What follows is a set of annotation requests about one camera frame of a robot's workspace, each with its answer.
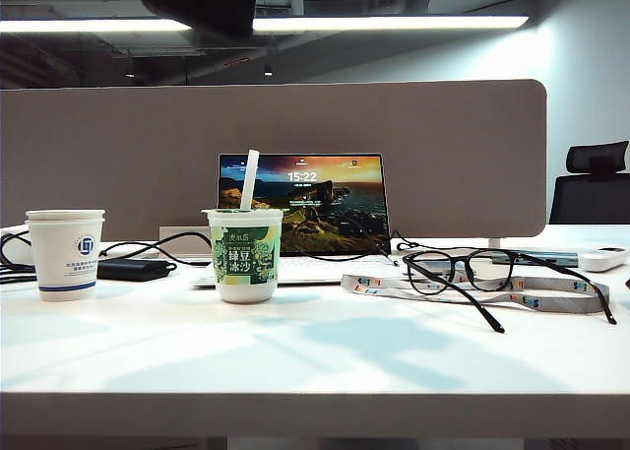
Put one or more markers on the black mesh office chair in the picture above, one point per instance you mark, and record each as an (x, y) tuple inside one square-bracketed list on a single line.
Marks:
[(590, 199)]

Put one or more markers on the plain white paper cup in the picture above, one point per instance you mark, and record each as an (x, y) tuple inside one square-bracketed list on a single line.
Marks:
[(64, 215)]

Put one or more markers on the black round eyeglasses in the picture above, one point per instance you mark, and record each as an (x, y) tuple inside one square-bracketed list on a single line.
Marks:
[(496, 326)]

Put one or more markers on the green printed drink cup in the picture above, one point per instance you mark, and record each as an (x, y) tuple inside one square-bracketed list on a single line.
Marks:
[(246, 285)]

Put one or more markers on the white paper cup blue logo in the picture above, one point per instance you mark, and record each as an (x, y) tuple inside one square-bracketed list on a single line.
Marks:
[(59, 258)]

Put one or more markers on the long linear ceiling light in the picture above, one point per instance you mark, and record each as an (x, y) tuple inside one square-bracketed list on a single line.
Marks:
[(394, 23)]

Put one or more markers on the white drinking straw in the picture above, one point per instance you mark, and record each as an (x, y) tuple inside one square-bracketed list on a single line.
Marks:
[(249, 179)]

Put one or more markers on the black smartphone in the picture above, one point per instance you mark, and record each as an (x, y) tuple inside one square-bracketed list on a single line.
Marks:
[(207, 2)]

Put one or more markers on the white laptop with landscape wallpaper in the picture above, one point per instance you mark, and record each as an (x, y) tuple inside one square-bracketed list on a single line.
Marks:
[(320, 204)]

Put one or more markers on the white divider bracket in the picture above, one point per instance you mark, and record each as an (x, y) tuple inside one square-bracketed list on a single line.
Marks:
[(494, 243)]

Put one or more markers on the blue grey usb hub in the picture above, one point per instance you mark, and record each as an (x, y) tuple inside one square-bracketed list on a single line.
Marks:
[(546, 260)]

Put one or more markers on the beige fabric desk divider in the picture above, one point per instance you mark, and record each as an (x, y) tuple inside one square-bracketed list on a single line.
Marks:
[(147, 149)]

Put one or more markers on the black power adapter brick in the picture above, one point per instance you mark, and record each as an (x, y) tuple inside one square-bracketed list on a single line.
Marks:
[(128, 270)]

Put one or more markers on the hanging ceiling spotlight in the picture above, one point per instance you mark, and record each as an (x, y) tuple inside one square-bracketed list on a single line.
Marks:
[(268, 71)]

